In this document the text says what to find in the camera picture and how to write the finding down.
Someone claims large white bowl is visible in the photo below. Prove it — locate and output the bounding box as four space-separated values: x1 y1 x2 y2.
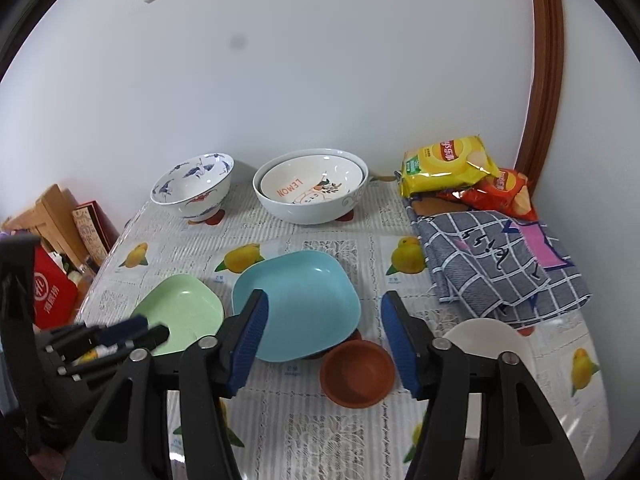
252 148 370 224

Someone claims brown wooden door frame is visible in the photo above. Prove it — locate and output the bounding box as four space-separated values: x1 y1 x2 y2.
515 0 566 196

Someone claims yellow chip bag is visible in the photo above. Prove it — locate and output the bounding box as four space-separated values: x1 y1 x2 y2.
398 135 501 198

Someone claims red chip bag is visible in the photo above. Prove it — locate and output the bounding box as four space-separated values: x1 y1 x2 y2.
437 167 540 221

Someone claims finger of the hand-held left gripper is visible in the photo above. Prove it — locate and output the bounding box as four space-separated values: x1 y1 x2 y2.
55 325 169 386
37 314 149 356

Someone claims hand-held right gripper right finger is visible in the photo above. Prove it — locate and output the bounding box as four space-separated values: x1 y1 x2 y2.
381 290 586 480

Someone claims blue patterned white bowl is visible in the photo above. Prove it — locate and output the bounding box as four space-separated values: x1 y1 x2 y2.
151 153 235 221

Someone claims plain white bowl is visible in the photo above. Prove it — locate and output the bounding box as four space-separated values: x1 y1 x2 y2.
442 317 538 396

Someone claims cream bowl with orange print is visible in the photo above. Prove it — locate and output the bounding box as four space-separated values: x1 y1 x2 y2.
260 156 364 204

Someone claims light blue square plate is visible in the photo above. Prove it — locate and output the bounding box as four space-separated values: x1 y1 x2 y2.
231 251 362 363

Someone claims grey checked cloth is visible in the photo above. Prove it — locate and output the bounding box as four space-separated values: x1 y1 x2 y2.
411 209 592 331

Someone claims brown patterned box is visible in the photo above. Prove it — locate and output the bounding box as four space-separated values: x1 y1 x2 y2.
71 201 121 266

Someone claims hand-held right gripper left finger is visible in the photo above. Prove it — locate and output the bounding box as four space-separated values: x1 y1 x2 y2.
62 288 271 480

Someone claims red paper bag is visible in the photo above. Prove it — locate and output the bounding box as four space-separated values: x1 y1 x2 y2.
32 245 80 331

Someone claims brown small dish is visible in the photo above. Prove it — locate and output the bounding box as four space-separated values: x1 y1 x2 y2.
320 340 397 407
307 329 363 361

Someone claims light green square plate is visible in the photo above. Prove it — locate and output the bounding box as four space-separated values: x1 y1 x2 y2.
131 274 225 358

